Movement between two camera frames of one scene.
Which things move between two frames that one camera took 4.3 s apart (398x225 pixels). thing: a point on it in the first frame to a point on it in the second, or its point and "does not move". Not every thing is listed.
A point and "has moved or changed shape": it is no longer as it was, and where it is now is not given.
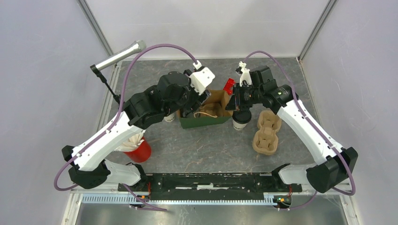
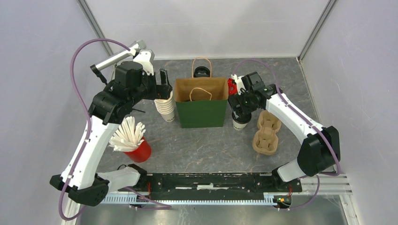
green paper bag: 213,111 has moved or changed shape
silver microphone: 139,46 does not move
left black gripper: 198,100 to 161,91
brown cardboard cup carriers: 265,141 does not move
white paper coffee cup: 238,126 does not move
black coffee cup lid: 241,116 does not move
